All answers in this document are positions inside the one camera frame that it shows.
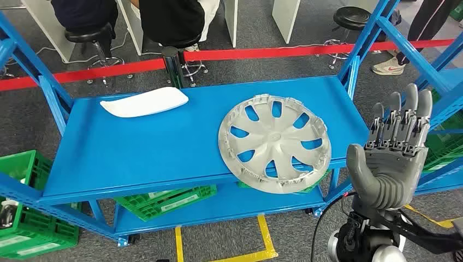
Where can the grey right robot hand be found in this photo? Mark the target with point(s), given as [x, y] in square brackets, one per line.
[394, 170]

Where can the silver grey wheel cover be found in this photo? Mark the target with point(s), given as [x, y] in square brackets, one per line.
[275, 139]

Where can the blue metal shelf rack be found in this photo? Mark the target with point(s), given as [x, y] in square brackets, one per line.
[162, 144]
[445, 185]

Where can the white curved plastic part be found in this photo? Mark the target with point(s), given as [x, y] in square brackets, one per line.
[5, 203]

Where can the black oval part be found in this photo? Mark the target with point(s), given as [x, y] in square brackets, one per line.
[5, 218]

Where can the yellow floor tape outline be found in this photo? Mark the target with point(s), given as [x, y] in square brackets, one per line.
[427, 217]
[179, 246]

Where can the person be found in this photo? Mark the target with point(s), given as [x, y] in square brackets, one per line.
[423, 21]
[170, 18]
[83, 12]

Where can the white curved plastic panel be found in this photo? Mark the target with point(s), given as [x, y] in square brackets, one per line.
[144, 103]

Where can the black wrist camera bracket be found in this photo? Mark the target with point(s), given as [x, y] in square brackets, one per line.
[427, 237]

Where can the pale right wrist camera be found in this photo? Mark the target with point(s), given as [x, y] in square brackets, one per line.
[458, 226]

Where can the black chrome stanchion post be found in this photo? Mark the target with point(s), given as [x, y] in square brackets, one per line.
[173, 68]

